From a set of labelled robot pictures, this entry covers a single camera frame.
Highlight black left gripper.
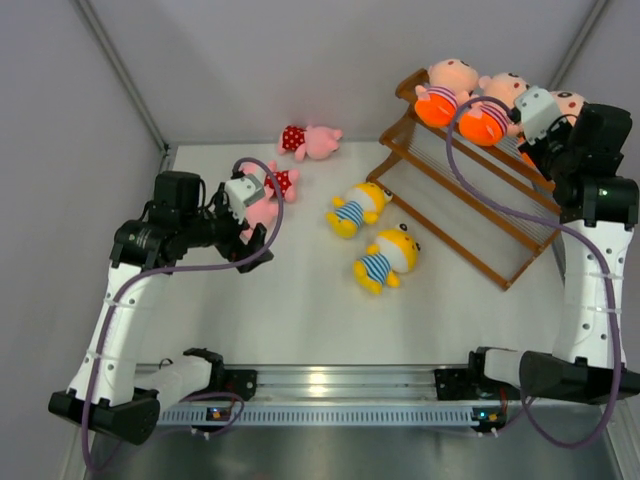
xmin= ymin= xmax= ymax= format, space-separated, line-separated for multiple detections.
xmin=179 ymin=184 xmax=271 ymax=273

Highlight boy doll orange shorts front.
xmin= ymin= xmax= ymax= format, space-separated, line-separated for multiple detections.
xmin=519 ymin=89 xmax=591 ymax=169

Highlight pink pig doll front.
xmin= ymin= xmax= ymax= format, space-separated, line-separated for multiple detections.
xmin=242 ymin=198 xmax=279 ymax=242

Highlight pink pig doll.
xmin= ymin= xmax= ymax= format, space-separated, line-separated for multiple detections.
xmin=277 ymin=125 xmax=343 ymax=162
xmin=242 ymin=198 xmax=279 ymax=242

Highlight large boy doll orange shorts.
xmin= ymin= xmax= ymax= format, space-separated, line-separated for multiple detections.
xmin=414 ymin=58 xmax=480 ymax=128

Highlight yellow doll blue striped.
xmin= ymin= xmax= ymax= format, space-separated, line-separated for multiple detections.
xmin=326 ymin=182 xmax=393 ymax=239
xmin=353 ymin=223 xmax=421 ymax=295

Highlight yellow doll blue striped front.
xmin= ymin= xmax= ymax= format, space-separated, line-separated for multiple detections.
xmin=353 ymin=223 xmax=421 ymax=295

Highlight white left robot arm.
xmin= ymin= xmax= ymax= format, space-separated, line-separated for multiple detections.
xmin=48 ymin=170 xmax=273 ymax=445

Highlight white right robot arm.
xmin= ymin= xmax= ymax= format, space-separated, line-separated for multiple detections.
xmin=466 ymin=104 xmax=639 ymax=404

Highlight brown wooden toy shelf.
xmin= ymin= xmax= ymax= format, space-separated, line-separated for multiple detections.
xmin=367 ymin=68 xmax=560 ymax=290

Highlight pink pig doll facing up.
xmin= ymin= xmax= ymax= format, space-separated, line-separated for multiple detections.
xmin=240 ymin=160 xmax=301 ymax=203

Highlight pink pig doll back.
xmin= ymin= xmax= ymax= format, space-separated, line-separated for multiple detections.
xmin=277 ymin=125 xmax=343 ymax=162

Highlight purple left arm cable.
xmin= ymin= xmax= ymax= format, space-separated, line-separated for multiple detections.
xmin=79 ymin=157 xmax=286 ymax=474

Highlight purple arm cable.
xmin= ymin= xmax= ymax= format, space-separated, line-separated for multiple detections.
xmin=446 ymin=97 xmax=624 ymax=448
xmin=79 ymin=157 xmax=286 ymax=474

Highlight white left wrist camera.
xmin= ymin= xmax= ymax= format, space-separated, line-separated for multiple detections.
xmin=224 ymin=174 xmax=265 ymax=224

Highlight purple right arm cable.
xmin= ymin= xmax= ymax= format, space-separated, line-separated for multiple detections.
xmin=446 ymin=97 xmax=624 ymax=448

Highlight grey slotted cable duct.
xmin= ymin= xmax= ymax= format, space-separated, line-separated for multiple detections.
xmin=158 ymin=405 xmax=484 ymax=427

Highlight aluminium mounting rail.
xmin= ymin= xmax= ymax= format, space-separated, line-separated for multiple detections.
xmin=134 ymin=363 xmax=621 ymax=402

